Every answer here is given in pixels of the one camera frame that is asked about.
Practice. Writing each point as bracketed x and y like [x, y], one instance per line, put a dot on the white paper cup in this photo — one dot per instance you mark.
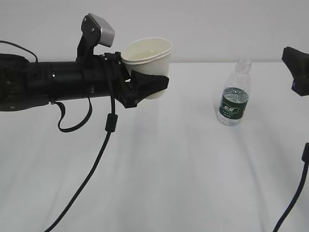
[149, 56]

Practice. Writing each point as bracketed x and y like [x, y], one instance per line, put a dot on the clear green-label water bottle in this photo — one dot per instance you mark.
[235, 94]

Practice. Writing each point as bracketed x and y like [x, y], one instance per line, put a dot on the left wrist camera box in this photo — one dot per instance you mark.
[95, 30]

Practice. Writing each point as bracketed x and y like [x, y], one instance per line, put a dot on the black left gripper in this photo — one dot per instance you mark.
[106, 75]

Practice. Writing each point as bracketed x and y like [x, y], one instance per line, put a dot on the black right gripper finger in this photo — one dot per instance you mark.
[297, 63]

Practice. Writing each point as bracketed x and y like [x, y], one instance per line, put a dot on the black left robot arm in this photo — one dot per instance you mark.
[25, 84]

